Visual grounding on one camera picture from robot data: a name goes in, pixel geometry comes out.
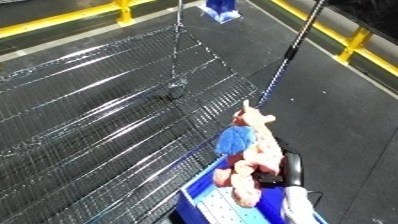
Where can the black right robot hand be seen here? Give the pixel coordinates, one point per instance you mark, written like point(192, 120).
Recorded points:
point(294, 170)

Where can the pale right robot arm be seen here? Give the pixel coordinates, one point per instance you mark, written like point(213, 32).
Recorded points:
point(299, 208)

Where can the pink soft toy blue cape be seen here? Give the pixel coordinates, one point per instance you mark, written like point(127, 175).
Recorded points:
point(260, 150)

